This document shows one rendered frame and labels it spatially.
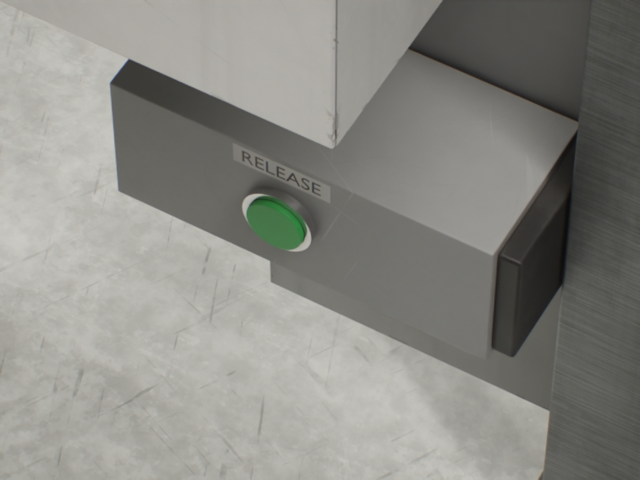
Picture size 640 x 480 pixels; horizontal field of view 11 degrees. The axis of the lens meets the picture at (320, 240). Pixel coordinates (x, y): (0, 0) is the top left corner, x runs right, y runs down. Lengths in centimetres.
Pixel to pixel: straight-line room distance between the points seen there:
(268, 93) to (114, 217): 167
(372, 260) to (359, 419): 133
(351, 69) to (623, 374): 32
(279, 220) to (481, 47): 12
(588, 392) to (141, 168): 24
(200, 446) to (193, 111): 133
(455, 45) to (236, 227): 13
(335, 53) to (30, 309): 166
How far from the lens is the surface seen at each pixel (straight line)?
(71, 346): 285
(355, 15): 123
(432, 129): 146
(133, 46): 129
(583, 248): 146
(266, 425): 279
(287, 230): 147
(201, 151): 148
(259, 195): 147
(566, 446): 159
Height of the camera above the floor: 232
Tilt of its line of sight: 53 degrees down
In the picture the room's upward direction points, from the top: straight up
